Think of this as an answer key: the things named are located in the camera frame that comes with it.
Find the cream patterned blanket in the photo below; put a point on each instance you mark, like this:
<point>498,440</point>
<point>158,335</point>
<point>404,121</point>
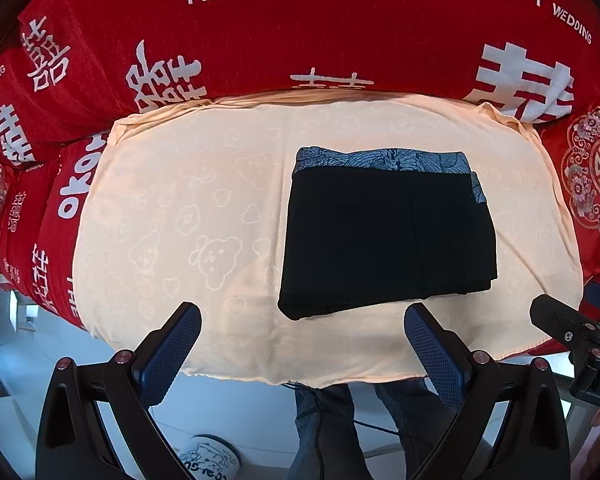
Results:
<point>180,185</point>

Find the person's left leg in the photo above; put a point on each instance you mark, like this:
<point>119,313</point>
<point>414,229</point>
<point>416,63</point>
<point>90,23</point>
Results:
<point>320,430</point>

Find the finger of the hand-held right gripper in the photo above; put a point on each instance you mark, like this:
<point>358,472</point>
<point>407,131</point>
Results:
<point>550,312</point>

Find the white printed slipper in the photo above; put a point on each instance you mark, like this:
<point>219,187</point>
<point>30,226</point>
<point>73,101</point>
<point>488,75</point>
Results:
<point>210,457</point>

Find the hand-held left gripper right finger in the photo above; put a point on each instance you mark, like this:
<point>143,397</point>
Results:
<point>435,355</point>

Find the red printed quilt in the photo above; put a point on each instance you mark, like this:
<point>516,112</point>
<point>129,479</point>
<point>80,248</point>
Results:
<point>280,45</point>

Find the red ornament pillow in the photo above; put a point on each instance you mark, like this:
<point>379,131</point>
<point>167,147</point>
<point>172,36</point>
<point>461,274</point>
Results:
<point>597,170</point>

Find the black pants with blue waistband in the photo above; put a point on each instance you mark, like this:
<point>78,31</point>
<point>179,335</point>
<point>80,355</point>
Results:
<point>390,240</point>

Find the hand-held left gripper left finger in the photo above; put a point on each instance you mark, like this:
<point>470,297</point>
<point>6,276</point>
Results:
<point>172,350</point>

